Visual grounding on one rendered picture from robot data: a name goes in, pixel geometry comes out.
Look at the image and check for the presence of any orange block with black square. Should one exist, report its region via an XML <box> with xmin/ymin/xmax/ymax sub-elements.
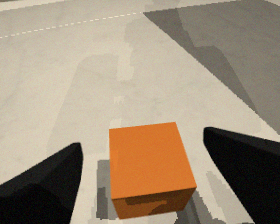
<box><xmin>109</xmin><ymin>122</ymin><xmax>197</xmax><ymax>219</ymax></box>

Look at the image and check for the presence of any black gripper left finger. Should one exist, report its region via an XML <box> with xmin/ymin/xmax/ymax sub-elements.
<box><xmin>0</xmin><ymin>142</ymin><xmax>84</xmax><ymax>224</ymax></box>

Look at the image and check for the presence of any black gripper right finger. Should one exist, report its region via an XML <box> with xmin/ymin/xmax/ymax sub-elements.
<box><xmin>203</xmin><ymin>127</ymin><xmax>280</xmax><ymax>224</ymax></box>

